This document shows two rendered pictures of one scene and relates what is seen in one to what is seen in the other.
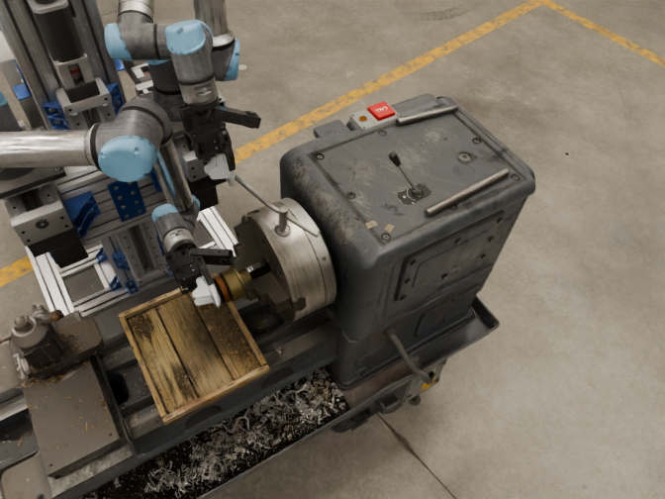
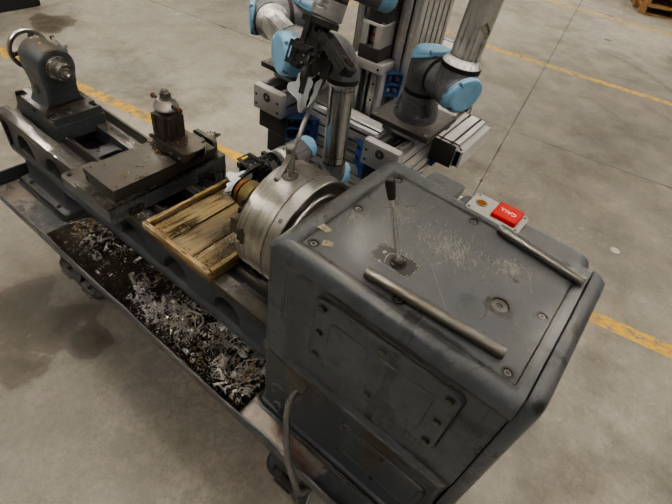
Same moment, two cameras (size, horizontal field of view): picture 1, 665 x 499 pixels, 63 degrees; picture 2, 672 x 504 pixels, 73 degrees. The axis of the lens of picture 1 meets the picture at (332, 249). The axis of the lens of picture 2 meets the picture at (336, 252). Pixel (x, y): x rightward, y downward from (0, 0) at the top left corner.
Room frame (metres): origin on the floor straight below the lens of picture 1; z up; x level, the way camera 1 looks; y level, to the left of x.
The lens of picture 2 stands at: (0.61, -0.75, 1.88)
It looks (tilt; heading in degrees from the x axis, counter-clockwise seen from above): 44 degrees down; 66
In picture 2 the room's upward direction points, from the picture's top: 10 degrees clockwise
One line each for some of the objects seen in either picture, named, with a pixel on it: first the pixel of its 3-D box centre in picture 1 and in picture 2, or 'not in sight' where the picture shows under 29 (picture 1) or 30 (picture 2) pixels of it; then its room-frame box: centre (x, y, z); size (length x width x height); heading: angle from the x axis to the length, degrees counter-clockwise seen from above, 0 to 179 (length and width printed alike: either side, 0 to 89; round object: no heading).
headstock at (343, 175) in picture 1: (398, 208); (422, 307); (1.10, -0.19, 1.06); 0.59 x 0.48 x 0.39; 125
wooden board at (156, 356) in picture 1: (193, 343); (221, 223); (0.69, 0.37, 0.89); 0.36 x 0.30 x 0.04; 35
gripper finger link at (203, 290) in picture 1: (204, 292); (233, 178); (0.72, 0.31, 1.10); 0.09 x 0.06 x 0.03; 34
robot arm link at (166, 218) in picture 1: (170, 225); (298, 151); (0.95, 0.46, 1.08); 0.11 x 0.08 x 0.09; 34
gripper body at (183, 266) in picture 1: (188, 266); (260, 168); (0.81, 0.38, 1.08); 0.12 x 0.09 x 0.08; 34
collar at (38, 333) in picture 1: (27, 329); (165, 102); (0.56, 0.68, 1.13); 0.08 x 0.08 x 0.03
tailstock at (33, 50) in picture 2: not in sight; (52, 80); (0.16, 1.11, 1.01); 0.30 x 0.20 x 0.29; 125
